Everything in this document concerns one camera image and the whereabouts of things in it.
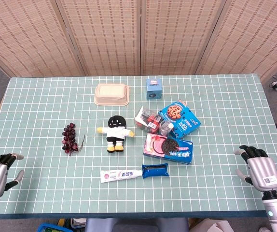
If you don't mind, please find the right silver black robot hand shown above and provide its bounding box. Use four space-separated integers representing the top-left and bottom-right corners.
233 145 277 194

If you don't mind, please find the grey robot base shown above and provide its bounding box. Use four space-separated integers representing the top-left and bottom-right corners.
84 217 189 232

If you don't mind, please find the white toothpaste tube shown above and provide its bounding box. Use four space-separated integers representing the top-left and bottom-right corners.
100 169 144 184

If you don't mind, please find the blue plastic crate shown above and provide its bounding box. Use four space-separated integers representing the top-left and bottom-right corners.
36 223 67 232

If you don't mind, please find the brown cardboard box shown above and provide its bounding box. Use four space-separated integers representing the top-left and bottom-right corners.
189 218 228 232

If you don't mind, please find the green grid tablecloth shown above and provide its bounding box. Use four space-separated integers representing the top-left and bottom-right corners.
0 73 277 219

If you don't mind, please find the dark red grape bunch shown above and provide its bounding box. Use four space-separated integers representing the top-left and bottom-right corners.
61 122 86 157

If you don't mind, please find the blue chocolate chip cookie box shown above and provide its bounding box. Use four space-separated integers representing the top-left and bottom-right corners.
158 100 201 139

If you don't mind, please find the pink and blue Oreo box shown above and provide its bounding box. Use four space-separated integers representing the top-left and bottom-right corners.
143 132 194 165

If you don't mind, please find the small white box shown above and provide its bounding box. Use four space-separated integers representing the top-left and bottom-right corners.
70 218 87 229

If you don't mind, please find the blue Oreo snack packet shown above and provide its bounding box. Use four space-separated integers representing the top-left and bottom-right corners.
141 163 170 179

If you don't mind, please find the clear bag of coffee capsules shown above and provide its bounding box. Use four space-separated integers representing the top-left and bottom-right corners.
134 106 165 134

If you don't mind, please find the black and white plush doll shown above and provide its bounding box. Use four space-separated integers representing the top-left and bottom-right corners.
96 115 136 153

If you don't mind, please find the bamboo folding screen panel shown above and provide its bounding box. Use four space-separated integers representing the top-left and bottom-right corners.
0 0 86 78
55 0 143 77
195 0 277 82
139 0 227 75

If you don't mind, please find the small light blue box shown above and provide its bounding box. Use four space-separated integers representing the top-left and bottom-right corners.
145 78 163 100

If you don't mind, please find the beige plastic food container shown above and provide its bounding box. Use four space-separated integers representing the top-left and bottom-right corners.
94 83 130 106

